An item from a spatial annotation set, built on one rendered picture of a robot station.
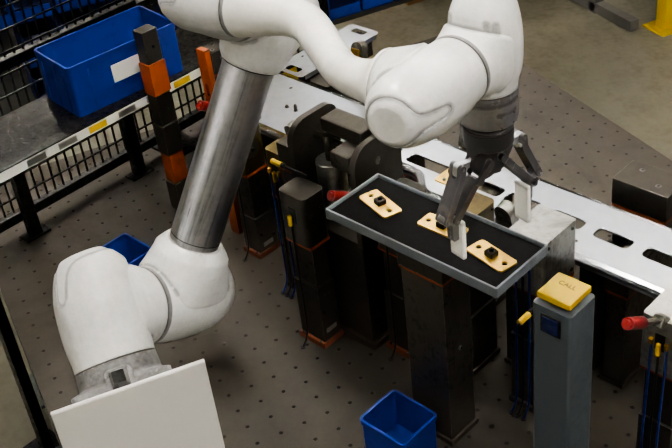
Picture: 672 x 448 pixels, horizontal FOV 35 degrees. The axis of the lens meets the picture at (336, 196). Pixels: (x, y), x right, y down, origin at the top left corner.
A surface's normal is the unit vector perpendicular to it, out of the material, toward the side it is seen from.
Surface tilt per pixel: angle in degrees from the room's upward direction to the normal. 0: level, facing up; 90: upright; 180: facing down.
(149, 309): 63
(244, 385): 0
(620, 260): 0
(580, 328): 90
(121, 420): 90
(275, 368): 0
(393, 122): 90
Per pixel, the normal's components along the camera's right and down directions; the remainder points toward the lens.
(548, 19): -0.11, -0.82
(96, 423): 0.38, 0.49
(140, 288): 0.71, -0.48
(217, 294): 0.80, 0.39
